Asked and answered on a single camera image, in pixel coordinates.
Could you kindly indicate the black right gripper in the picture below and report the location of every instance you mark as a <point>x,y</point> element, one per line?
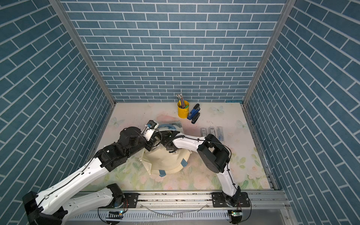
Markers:
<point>167,147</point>

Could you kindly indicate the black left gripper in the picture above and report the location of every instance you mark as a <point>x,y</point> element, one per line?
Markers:
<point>152,141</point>

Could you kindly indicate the cream canvas tote bag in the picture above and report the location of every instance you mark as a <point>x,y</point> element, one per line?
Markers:
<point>161,160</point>

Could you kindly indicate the clear compass set case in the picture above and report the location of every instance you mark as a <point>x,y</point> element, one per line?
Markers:
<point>204,132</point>

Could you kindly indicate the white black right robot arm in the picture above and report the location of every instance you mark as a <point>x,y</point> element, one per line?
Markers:
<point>215,156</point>

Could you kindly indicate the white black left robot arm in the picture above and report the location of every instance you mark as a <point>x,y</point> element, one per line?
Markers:
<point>53,205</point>

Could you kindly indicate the yellow pencil cup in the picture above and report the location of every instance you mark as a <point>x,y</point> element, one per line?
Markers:
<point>183,112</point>

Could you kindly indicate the black stapler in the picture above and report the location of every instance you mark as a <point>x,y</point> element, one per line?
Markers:
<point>195,118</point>

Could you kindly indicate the pencils in cup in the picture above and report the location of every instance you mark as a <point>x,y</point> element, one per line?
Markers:
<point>181,100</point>

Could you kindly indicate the blue stapler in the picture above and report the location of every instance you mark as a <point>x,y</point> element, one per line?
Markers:
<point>193,112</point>

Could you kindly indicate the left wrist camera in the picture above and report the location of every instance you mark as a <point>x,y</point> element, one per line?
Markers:
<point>150,128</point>

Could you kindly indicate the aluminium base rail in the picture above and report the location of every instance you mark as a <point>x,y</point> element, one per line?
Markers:
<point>208,207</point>

